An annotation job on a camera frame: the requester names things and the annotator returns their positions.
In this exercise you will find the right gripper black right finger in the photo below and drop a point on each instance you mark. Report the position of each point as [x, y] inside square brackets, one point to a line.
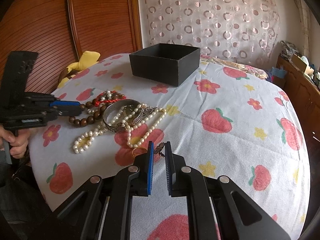
[170, 168]

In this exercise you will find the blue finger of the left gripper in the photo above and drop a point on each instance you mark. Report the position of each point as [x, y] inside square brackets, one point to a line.
[59, 103]

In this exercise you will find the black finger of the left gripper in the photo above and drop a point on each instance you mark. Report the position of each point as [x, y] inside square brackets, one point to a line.
[69, 110]

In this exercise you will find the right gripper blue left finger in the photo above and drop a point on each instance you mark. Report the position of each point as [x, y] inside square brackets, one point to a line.
[150, 157]

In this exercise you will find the small dark earring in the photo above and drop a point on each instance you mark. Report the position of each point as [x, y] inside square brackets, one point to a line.
[158, 149]

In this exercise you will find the black square jewelry box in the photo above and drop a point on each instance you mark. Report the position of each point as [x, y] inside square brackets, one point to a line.
[170, 64]

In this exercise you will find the person's left hand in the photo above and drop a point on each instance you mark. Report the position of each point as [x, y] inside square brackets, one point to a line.
[18, 143]

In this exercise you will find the silver bangle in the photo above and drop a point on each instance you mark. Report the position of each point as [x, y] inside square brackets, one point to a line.
[122, 114]

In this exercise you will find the yellow plush toy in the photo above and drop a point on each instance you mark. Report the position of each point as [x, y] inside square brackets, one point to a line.
[87, 59]

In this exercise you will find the wooden slatted wardrobe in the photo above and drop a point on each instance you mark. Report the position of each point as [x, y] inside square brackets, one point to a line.
[61, 30]

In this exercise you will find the strawberry flower print sheet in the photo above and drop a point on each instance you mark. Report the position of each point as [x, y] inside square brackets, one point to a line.
[221, 120]

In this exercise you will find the floral rose quilt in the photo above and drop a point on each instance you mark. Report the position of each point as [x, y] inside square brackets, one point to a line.
[261, 74]

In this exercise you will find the wooden side cabinet desk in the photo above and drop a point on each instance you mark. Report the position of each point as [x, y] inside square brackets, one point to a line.
[304, 96]

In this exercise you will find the circle pattern sheer curtain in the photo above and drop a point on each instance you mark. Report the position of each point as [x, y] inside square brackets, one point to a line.
[243, 31]

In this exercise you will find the cardboard box on cabinet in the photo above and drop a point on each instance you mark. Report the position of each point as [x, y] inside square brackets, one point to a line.
[302, 64]

